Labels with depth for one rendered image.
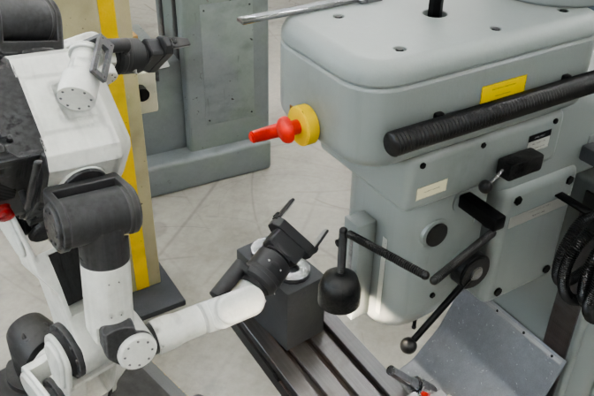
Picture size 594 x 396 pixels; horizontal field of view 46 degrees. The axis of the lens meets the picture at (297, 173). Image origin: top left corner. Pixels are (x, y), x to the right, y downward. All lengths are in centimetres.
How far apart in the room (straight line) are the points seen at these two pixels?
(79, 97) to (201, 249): 244
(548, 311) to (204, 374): 172
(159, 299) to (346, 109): 248
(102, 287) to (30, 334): 92
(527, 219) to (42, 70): 92
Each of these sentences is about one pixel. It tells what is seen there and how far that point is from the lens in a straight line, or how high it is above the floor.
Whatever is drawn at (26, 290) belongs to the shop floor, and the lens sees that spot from 358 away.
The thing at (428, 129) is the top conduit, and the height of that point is 180.
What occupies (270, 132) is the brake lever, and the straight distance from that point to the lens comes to 112.
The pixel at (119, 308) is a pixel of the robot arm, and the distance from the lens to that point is 136.
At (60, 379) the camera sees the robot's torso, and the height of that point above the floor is 94.
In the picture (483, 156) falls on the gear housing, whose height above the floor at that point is 169.
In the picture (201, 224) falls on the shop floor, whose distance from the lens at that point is 381.
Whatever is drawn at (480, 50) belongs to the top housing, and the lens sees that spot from 101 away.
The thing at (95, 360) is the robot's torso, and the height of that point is 99.
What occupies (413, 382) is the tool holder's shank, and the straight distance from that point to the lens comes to 174.
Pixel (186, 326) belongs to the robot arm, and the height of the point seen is 122.
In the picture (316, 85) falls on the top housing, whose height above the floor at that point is 183.
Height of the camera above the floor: 224
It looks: 32 degrees down
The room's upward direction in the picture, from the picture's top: 1 degrees clockwise
